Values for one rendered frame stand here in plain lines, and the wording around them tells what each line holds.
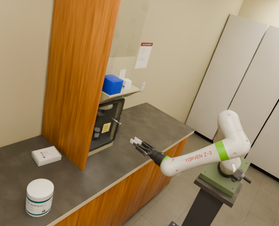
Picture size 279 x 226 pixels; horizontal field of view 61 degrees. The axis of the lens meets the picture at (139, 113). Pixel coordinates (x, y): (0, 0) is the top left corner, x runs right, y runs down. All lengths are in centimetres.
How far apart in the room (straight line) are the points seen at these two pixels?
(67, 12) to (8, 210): 113
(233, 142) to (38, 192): 106
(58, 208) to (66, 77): 78
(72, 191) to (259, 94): 338
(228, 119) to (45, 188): 108
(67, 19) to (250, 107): 340
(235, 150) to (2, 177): 136
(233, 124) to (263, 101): 282
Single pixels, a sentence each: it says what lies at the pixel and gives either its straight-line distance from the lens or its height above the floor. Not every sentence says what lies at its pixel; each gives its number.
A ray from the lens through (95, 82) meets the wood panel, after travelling 139.
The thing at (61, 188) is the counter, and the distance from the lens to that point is 159.
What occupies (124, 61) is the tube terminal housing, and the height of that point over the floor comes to 168.
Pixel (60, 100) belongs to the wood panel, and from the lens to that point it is 169.
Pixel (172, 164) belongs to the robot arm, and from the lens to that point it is 146.
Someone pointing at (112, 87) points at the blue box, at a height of 156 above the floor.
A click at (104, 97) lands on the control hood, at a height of 148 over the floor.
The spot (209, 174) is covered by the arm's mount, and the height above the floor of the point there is 100.
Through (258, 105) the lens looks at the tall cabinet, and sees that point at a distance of 428.
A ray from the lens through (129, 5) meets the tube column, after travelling 149.
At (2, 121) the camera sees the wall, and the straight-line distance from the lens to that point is 181.
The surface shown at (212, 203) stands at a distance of 212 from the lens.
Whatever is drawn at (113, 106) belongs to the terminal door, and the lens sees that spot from 170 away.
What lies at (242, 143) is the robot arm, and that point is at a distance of 141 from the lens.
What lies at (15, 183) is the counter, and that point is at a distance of 162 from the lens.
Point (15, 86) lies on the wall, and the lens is 172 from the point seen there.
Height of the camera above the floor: 209
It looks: 26 degrees down
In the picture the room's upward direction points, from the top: 17 degrees clockwise
